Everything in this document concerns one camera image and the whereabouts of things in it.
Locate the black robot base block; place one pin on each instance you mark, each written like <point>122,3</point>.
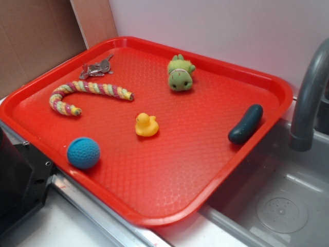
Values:
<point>26,174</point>

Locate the red plastic tray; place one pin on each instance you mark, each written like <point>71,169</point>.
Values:
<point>157,180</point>

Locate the yellow rubber duck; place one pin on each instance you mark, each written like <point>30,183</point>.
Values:
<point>146,125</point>

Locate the green plush frog toy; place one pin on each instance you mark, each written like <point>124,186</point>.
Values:
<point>180,73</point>

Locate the dark green toy cucumber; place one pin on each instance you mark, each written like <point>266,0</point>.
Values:
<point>247,125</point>

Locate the silver key bunch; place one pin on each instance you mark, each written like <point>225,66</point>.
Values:
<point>98,69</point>

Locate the blue dimpled ball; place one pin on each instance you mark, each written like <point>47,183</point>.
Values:
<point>83,153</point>

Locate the grey toy sink basin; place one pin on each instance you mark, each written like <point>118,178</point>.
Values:
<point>276,196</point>

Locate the grey toy faucet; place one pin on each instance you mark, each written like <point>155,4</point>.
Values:
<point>311,110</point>

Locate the brown cardboard panel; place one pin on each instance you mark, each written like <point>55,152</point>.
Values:
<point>37,36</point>

